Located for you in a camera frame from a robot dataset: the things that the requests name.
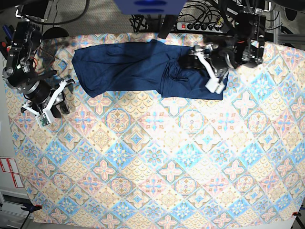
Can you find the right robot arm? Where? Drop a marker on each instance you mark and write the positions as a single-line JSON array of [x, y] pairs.
[[19, 68]]

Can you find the black support post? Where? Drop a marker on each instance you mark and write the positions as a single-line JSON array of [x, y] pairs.
[[168, 23]]

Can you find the black clamp lower left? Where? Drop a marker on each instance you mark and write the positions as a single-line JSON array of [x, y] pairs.
[[30, 208]]

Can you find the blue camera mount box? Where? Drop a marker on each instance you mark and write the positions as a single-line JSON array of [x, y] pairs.
[[165, 7]]

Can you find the red black clamp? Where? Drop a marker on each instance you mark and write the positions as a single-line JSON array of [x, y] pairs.
[[4, 49]]

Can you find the blue long-sleeve T-shirt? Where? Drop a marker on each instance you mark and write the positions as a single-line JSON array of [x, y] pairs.
[[140, 66]]

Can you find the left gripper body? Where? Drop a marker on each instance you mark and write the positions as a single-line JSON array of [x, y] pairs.
[[221, 59]]

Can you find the white power strip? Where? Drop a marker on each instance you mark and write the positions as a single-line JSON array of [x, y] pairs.
[[200, 27]]

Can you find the blue clamp upper left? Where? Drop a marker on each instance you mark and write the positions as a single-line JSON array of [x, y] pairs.
[[9, 32]]

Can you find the black round base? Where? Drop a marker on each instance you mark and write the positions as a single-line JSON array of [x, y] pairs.
[[55, 32]]

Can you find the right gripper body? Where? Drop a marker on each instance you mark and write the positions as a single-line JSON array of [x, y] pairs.
[[37, 94]]

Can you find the black clamp lower right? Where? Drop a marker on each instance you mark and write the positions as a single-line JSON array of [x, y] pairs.
[[297, 214]]

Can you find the patterned tile tablecloth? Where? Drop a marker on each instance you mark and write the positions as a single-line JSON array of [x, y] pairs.
[[137, 160]]

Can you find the red white label stickers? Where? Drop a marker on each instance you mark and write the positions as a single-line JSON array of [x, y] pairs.
[[9, 165]]

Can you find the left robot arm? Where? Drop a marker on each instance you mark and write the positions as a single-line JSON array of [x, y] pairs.
[[244, 47]]

